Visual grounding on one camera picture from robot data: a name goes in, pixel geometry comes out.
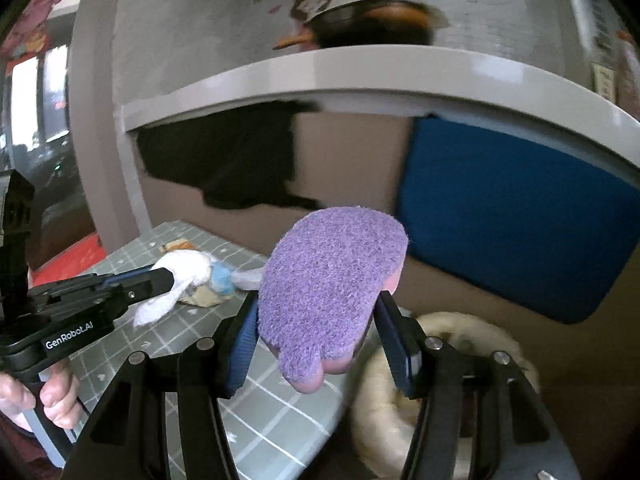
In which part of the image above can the red floor mat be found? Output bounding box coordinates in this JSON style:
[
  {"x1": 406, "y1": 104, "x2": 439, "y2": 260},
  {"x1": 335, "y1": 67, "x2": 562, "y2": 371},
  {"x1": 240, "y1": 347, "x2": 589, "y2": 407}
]
[{"x1": 29, "y1": 232, "x2": 109, "y2": 287}]

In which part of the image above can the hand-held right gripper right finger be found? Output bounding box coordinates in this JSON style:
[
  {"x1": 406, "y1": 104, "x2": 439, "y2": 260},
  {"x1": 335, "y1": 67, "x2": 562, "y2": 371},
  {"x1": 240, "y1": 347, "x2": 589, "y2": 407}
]
[{"x1": 375, "y1": 292, "x2": 583, "y2": 480}]

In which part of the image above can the brown sauce bottle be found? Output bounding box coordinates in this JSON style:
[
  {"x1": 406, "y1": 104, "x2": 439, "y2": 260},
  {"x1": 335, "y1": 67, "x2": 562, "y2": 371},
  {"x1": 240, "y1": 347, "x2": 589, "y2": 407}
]
[{"x1": 590, "y1": 55, "x2": 617, "y2": 102}]

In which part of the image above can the blue and white wrapper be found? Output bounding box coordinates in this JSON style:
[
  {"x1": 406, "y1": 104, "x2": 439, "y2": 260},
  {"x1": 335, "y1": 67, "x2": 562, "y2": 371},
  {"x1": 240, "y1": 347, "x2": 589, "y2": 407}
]
[{"x1": 210, "y1": 264, "x2": 264, "y2": 295}]

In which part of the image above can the white kitchen counter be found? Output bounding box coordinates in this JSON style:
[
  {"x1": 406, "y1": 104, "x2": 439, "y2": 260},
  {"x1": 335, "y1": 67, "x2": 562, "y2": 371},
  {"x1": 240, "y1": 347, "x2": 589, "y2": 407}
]
[{"x1": 120, "y1": 45, "x2": 640, "y2": 171}]

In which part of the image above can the glass door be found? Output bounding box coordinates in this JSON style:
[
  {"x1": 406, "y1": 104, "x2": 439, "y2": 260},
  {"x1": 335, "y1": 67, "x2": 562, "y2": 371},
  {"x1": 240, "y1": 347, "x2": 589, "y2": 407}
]
[{"x1": 0, "y1": 45, "x2": 96, "y2": 271}]

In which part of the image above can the green checkered tablecloth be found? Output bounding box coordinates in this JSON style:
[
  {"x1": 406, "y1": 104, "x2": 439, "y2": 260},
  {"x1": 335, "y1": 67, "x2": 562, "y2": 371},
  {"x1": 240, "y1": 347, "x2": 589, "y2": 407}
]
[{"x1": 30, "y1": 220, "x2": 362, "y2": 480}]

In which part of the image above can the black cloth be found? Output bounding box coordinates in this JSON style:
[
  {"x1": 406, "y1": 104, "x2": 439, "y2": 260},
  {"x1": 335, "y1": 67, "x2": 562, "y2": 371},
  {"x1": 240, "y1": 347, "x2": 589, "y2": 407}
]
[{"x1": 136, "y1": 101, "x2": 326, "y2": 211}]

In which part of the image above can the cartoon girl wall sticker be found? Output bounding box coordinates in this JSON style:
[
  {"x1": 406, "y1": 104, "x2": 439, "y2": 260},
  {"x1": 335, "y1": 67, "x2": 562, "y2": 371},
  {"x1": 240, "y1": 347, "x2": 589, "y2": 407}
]
[{"x1": 290, "y1": 0, "x2": 334, "y2": 24}]

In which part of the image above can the person's left hand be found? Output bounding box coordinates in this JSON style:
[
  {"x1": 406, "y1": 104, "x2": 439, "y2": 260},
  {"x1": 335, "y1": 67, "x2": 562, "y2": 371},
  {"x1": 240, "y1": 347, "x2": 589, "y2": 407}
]
[{"x1": 0, "y1": 360, "x2": 83, "y2": 433}]

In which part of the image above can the beige crumpled wrapper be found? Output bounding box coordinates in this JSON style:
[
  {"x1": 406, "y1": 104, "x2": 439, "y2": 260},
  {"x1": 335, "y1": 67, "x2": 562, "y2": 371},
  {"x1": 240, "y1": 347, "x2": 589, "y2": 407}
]
[{"x1": 179, "y1": 285, "x2": 232, "y2": 309}]

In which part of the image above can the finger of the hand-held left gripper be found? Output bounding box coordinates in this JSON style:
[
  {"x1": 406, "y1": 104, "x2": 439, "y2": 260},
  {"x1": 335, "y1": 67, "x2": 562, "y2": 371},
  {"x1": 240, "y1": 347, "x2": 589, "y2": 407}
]
[
  {"x1": 96, "y1": 266, "x2": 176, "y2": 319},
  {"x1": 27, "y1": 269, "x2": 153, "y2": 307}
]

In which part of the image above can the white bin with yellowish liner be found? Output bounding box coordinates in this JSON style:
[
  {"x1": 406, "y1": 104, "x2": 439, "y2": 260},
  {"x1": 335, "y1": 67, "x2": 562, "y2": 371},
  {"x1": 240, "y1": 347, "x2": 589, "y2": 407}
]
[{"x1": 349, "y1": 311, "x2": 543, "y2": 478}]

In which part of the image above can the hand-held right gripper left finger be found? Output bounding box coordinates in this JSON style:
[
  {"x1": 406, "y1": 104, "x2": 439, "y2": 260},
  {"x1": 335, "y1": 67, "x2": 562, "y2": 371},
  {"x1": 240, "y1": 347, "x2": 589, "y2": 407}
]
[{"x1": 60, "y1": 291, "x2": 261, "y2": 480}]

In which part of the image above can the purple sponge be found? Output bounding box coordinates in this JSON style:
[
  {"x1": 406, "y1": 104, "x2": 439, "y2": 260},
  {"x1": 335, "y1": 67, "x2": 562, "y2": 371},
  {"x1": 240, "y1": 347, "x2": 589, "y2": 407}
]
[{"x1": 257, "y1": 205, "x2": 410, "y2": 395}]

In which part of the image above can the red cartoon door decal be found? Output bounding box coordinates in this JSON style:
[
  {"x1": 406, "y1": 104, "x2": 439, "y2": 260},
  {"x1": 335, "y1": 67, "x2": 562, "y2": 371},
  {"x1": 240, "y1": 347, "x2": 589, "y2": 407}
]
[{"x1": 0, "y1": 0, "x2": 57, "y2": 61}]

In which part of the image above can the blue towel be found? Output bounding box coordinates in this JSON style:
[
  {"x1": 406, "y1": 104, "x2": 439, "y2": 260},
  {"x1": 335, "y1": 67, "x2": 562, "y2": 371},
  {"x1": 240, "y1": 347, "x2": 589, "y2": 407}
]
[{"x1": 395, "y1": 116, "x2": 640, "y2": 325}]

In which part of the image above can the black wok with orange handle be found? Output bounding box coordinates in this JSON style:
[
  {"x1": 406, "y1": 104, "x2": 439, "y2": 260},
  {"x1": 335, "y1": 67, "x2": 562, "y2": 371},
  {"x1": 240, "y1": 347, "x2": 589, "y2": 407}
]
[{"x1": 272, "y1": 0, "x2": 436, "y2": 52}]

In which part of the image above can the orange capped bottle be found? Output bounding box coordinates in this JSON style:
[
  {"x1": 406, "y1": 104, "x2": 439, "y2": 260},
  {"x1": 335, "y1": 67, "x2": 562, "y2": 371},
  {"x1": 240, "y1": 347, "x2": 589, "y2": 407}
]
[{"x1": 615, "y1": 30, "x2": 640, "y2": 111}]

